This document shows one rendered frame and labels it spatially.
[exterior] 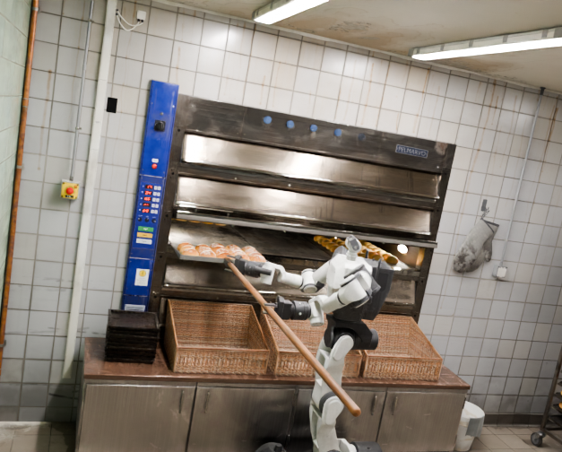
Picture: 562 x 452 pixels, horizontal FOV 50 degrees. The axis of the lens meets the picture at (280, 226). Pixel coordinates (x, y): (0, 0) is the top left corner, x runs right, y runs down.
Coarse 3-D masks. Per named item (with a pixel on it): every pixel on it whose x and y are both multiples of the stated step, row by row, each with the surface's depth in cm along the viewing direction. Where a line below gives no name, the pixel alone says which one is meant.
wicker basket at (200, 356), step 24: (168, 312) 368; (192, 312) 377; (216, 312) 382; (240, 312) 387; (168, 336) 361; (192, 336) 376; (216, 336) 381; (240, 336) 387; (192, 360) 335; (216, 360) 359; (240, 360) 345; (264, 360) 350
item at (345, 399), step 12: (228, 264) 341; (240, 276) 316; (252, 288) 297; (264, 300) 279; (276, 324) 257; (288, 336) 242; (300, 348) 229; (312, 360) 218; (324, 372) 208; (336, 384) 200; (348, 396) 192; (348, 408) 187
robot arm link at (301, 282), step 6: (288, 276) 341; (294, 276) 343; (300, 276) 346; (306, 276) 346; (282, 282) 342; (288, 282) 342; (294, 282) 343; (300, 282) 344; (306, 282) 343; (312, 282) 342; (300, 288) 346
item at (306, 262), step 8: (168, 248) 369; (264, 256) 389; (272, 256) 391; (280, 256) 394; (288, 256) 399; (288, 264) 395; (296, 264) 397; (304, 264) 398; (312, 264) 400; (320, 264) 402; (400, 272) 422; (408, 272) 424; (416, 272) 426
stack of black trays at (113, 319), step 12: (108, 312) 349; (120, 312) 355; (132, 312) 357; (144, 312) 359; (108, 324) 331; (120, 324) 337; (132, 324) 340; (144, 324) 343; (156, 324) 343; (108, 336) 331; (120, 336) 331; (132, 336) 333; (144, 336) 334; (156, 336) 337; (108, 348) 332; (120, 348) 333; (132, 348) 334; (144, 348) 336; (108, 360) 332; (120, 360) 334; (132, 360) 335; (144, 360) 338
